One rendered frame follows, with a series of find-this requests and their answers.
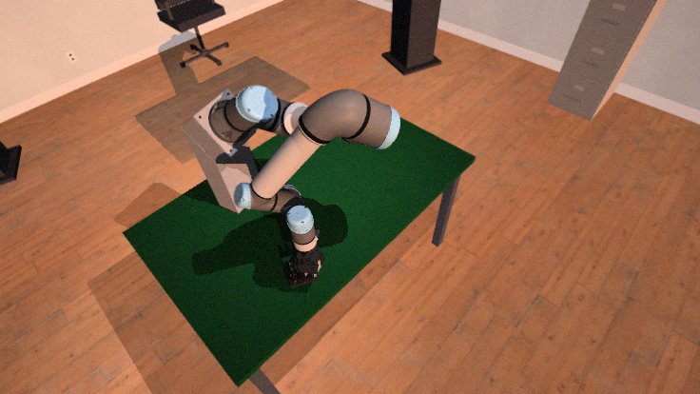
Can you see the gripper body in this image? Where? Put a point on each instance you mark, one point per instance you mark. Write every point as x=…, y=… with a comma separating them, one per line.
x=309, y=266

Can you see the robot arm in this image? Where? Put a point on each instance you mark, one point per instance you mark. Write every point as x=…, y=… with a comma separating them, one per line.
x=344, y=113

